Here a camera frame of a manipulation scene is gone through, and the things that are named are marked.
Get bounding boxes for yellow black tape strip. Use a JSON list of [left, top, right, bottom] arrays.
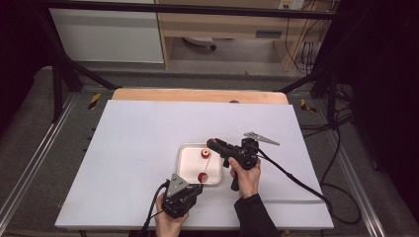
[[87, 92, 102, 111], [299, 98, 318, 114]]

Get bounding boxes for aluminium rail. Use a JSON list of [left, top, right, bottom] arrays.
[[328, 129, 387, 237], [0, 93, 79, 220]]

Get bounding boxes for black metal crossbar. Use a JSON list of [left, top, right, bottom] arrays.
[[33, 0, 338, 21]]

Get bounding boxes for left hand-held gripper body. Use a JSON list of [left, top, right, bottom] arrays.
[[161, 173, 204, 219]]

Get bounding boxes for black curtain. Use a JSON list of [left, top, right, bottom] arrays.
[[0, 0, 57, 132], [329, 0, 419, 213]]

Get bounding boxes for hanging black cables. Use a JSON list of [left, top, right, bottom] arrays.
[[284, 9, 332, 76]]

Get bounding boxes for bundle of black floor cables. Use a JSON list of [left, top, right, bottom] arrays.
[[299, 82, 356, 139]]

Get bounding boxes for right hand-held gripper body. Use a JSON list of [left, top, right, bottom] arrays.
[[220, 131, 281, 192]]

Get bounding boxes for left hand-held gripper cable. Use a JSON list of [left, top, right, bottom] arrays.
[[136, 181, 171, 237]]

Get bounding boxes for black metal stand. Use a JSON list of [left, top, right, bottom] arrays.
[[35, 9, 121, 123], [279, 63, 341, 129]]

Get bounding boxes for white power strip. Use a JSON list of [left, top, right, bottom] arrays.
[[278, 0, 306, 10]]

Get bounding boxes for light wooden desk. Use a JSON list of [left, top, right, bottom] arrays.
[[154, 0, 334, 72]]

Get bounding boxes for office chair base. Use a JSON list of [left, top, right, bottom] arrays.
[[182, 36, 217, 51]]

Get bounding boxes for wooden table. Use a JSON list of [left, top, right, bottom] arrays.
[[112, 88, 290, 106]]

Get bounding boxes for right hand-held gripper cable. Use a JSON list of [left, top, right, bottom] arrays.
[[256, 126, 363, 226]]

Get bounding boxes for white square tray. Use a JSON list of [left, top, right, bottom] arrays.
[[176, 142, 223, 187]]

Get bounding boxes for person's left hand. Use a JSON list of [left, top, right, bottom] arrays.
[[153, 192, 190, 237]]

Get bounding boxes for thin wooden skewer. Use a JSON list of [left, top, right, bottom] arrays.
[[199, 148, 212, 189]]

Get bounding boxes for white cabinet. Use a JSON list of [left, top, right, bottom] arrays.
[[48, 8, 165, 64]]

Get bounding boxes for white table board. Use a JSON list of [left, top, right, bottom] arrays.
[[54, 100, 334, 230]]

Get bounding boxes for hand-held gripper cable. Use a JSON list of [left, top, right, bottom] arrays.
[[136, 181, 171, 237], [256, 126, 363, 226]]

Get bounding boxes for person's right hand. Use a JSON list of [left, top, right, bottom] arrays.
[[228, 156, 262, 199]]

